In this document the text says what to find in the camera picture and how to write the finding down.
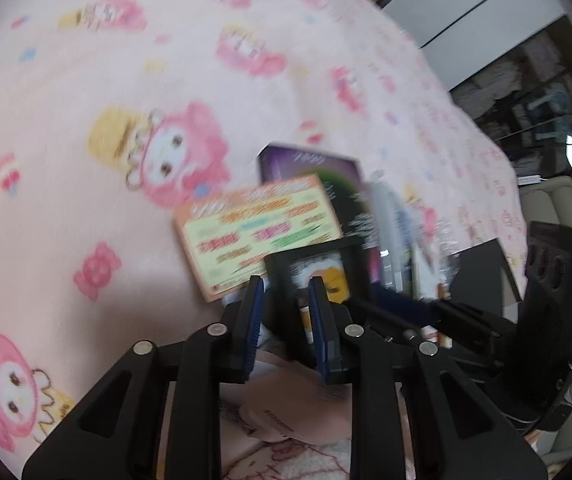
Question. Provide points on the grey padded bed edge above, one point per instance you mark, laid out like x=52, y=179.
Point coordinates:
x=551, y=200

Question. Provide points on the pink patterned sheet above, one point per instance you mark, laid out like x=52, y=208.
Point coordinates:
x=286, y=460

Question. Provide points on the black glass cabinet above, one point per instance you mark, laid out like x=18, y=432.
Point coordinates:
x=516, y=90

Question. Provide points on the small white device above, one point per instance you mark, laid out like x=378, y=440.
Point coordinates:
x=528, y=179

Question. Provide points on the white cabinet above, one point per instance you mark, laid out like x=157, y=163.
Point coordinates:
x=466, y=25

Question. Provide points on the black picture frame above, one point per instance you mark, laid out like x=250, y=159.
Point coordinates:
x=351, y=270

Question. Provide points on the black round table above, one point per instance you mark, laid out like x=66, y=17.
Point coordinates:
x=556, y=145

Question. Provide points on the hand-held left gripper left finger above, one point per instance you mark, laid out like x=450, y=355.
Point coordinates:
x=255, y=325

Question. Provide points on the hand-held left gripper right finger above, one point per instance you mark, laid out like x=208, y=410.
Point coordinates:
x=317, y=330

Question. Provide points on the purple and black box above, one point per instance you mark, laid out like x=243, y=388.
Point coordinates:
x=311, y=165

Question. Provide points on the pink cartoon printed blanket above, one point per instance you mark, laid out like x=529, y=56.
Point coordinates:
x=90, y=60

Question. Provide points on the clear-sleeved printed card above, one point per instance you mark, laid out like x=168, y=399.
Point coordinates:
x=391, y=230

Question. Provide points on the orange printed card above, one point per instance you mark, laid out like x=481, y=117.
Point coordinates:
x=246, y=230

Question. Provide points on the black box container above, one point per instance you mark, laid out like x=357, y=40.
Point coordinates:
x=481, y=275

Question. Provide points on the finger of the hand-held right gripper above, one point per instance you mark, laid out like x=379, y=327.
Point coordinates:
x=416, y=310

